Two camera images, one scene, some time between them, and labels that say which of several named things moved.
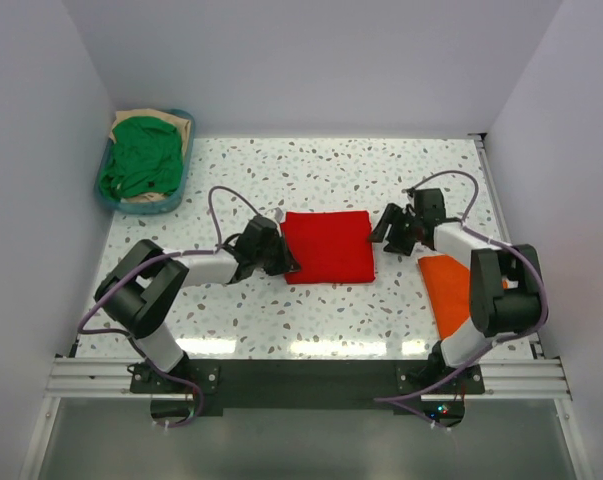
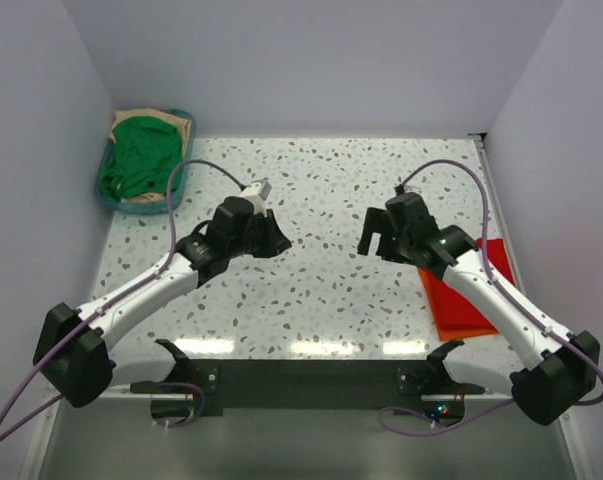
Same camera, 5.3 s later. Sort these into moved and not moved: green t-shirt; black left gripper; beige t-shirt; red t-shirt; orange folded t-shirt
Moved: red t-shirt; black left gripper
Not moved: beige t-shirt; orange folded t-shirt; green t-shirt
